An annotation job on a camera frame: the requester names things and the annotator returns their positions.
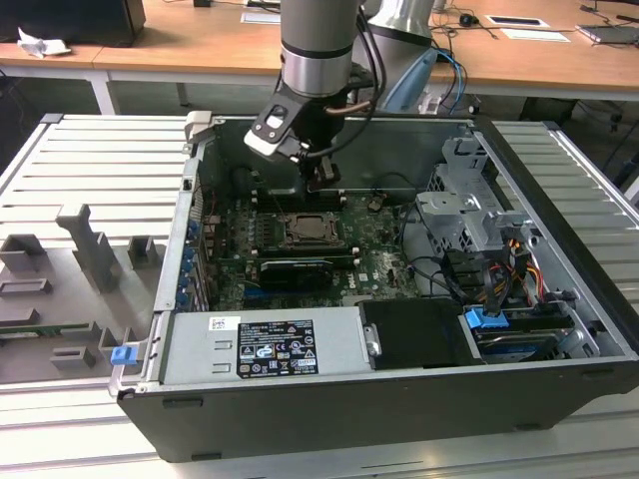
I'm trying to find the thin metal locking lever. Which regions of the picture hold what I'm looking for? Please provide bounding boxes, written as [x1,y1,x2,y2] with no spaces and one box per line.
[271,192,290,225]

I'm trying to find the metal socket cover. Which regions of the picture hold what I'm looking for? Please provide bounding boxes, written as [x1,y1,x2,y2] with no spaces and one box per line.
[284,214,346,248]

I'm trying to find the black RAM slot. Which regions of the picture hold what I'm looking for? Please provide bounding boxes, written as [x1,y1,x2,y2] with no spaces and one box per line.
[257,242,361,255]
[257,203,346,215]

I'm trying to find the CPU socket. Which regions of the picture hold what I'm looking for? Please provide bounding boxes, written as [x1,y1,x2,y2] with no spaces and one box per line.
[277,212,349,251]

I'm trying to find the white plastic block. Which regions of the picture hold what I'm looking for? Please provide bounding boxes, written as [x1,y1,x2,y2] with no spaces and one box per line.
[417,89,441,115]

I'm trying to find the white desk grommet plate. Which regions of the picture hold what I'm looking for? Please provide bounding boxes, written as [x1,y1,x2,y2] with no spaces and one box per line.
[486,14,550,29]
[240,10,282,26]

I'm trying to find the grey case latch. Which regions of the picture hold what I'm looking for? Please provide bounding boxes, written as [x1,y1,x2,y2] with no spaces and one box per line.
[183,110,217,147]

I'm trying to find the wooden desk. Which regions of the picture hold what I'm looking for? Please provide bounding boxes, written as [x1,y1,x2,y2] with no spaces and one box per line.
[92,0,639,109]
[0,29,119,117]

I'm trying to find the black graphics card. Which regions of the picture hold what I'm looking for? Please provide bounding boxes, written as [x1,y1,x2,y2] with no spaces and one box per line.
[258,256,336,294]

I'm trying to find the green motherboard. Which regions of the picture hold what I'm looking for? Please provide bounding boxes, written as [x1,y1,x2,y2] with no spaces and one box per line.
[199,192,425,310]

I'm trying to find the silver metal disk cage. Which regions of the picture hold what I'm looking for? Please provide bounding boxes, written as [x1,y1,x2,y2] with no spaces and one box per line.
[412,135,543,263]

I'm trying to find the black plastic shroud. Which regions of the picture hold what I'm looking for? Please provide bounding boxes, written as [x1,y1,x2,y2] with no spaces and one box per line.
[357,297,484,371]

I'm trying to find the white paper sheet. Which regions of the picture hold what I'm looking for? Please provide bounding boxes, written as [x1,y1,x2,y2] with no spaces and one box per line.
[499,27,574,44]

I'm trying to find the silver power supply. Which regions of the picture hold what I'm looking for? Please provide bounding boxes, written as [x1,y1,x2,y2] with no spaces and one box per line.
[158,304,374,386]

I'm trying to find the hard disk in blue carrier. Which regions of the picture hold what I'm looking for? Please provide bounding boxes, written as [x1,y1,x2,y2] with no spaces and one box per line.
[462,306,564,361]

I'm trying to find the black computer box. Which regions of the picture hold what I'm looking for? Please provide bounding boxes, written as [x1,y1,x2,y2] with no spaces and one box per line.
[0,0,147,50]

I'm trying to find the crumpled white paper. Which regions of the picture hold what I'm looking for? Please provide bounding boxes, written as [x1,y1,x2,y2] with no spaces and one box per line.
[16,27,72,60]

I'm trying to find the grey laptop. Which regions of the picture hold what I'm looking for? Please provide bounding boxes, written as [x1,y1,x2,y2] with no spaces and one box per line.
[575,22,639,47]

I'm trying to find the black PC case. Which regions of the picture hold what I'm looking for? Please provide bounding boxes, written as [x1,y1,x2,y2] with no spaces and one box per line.
[115,110,639,463]

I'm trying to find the blue plastic latch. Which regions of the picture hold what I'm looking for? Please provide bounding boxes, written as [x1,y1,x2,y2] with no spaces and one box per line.
[110,345,138,369]

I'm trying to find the grey parts rack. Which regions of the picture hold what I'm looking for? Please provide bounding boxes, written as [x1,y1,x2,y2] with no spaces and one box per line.
[0,202,170,386]

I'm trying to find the green RAM stick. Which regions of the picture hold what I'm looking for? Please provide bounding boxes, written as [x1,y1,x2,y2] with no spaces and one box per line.
[0,323,66,338]

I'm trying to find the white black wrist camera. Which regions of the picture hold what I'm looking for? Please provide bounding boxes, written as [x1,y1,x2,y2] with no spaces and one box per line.
[243,99,312,162]

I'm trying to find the blue cable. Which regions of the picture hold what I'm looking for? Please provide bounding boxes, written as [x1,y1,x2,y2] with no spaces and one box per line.
[437,47,469,110]

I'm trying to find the black flat wire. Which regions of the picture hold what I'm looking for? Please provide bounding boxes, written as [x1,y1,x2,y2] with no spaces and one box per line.
[481,263,505,320]

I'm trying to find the coloured power wire bundle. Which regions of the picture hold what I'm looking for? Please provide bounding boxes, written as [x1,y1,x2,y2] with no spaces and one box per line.
[486,238,548,305]

